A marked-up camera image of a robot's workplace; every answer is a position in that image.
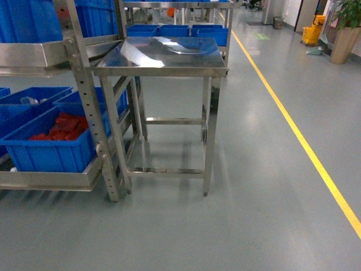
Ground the grey trash bin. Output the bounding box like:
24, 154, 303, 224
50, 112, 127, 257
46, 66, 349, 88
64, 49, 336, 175
272, 16, 284, 30

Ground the stainless steel shelf rack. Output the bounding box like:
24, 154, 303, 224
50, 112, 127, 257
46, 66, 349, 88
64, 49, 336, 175
1, 1, 130, 202

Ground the small stainless steel table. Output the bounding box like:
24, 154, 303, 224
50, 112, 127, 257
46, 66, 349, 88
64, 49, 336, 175
93, 37, 228, 196

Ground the beige planter pot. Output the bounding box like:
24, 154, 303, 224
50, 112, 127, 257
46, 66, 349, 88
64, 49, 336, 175
330, 27, 360, 64

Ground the blue bin upper shelf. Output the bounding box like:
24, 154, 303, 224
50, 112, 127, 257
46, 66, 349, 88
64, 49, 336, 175
1, 0, 63, 43

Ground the blue bin with red parts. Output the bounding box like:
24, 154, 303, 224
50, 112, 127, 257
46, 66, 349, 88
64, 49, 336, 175
1, 105, 96, 173

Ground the green potted plant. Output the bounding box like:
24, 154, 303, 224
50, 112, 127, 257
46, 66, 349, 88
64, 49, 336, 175
332, 0, 360, 29

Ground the far steel cart rack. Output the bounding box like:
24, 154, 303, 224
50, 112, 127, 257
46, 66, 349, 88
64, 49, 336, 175
125, 1, 235, 63

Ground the yellow mop bucket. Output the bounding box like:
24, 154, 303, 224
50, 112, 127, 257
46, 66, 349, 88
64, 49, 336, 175
302, 15, 325, 46

